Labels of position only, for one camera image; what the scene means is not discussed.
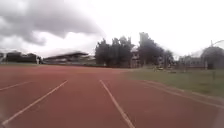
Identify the red running track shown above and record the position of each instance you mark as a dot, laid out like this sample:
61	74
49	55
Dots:
83	103

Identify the building behind trees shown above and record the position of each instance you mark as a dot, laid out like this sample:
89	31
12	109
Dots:
135	59

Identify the white painted lane lines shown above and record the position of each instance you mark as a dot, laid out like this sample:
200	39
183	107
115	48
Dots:
117	105

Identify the grandstand with flat roof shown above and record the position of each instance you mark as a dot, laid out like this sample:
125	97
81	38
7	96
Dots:
66	57

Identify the low grey buildings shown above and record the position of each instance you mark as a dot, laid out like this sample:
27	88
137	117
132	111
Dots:
191	62

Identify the round dark tree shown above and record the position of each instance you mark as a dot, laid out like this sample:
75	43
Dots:
213	56

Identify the dark clump of trees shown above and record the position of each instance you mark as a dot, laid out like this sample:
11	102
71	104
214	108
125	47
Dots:
113	53

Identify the tall clump of trees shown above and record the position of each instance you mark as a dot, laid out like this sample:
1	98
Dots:
150	51

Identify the low row of trees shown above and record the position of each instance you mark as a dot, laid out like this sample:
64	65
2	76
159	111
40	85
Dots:
20	57

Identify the grass strip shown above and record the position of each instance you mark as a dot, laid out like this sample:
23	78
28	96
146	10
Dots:
186	80

